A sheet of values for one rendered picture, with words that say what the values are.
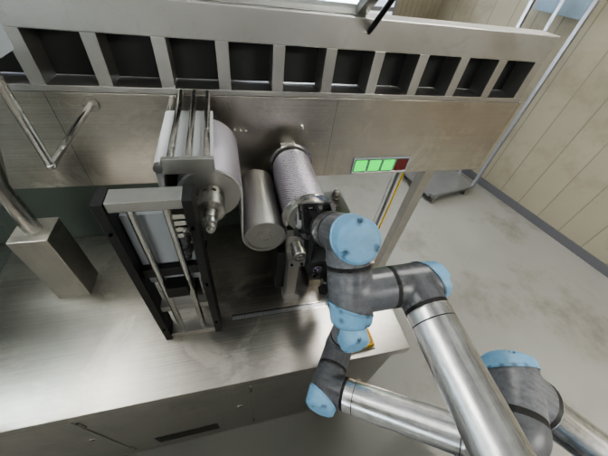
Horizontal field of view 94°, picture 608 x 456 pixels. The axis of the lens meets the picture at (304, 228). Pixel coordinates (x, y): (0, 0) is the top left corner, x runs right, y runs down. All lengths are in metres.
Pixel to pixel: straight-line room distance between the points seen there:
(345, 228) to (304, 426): 1.50
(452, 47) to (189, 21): 0.76
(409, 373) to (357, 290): 1.61
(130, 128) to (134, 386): 0.73
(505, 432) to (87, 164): 1.15
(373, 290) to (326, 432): 1.41
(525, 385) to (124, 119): 1.18
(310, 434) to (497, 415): 1.40
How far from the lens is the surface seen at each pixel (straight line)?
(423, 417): 0.75
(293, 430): 1.81
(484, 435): 0.49
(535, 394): 0.80
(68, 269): 1.07
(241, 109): 0.95
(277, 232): 0.82
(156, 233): 0.66
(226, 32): 0.89
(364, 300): 0.48
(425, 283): 0.52
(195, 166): 0.62
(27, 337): 1.18
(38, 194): 1.26
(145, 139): 1.03
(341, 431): 1.85
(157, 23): 0.90
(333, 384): 0.77
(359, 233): 0.42
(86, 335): 1.10
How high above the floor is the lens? 1.79
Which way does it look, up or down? 45 degrees down
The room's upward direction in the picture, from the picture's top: 9 degrees clockwise
